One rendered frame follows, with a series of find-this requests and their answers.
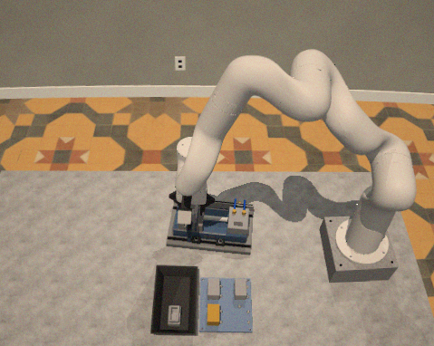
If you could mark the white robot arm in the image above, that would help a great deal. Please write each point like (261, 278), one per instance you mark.
(306, 95)

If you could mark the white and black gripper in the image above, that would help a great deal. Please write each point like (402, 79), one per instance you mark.
(200, 198)

